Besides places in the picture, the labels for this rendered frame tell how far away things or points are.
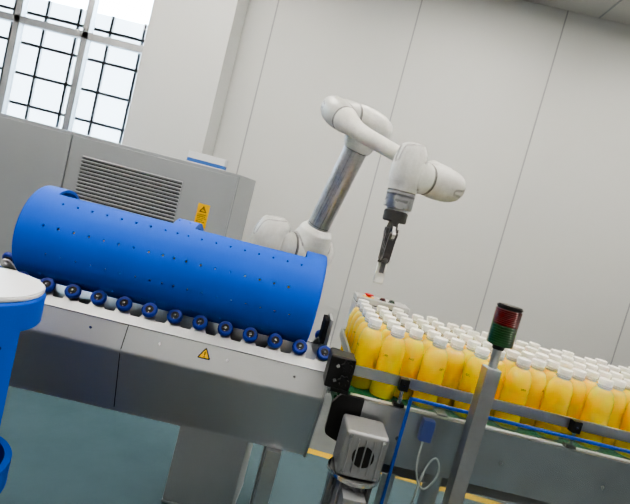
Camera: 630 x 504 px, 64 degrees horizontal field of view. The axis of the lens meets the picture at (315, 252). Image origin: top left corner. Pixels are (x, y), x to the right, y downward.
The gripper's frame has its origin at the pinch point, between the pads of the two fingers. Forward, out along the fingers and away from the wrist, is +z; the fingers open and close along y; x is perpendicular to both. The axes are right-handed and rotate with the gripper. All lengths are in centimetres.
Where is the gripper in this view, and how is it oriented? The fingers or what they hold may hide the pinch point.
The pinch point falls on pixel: (380, 272)
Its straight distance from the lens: 161.5
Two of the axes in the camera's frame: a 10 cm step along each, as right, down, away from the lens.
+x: 9.7, 2.4, 0.4
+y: 0.2, 1.0, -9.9
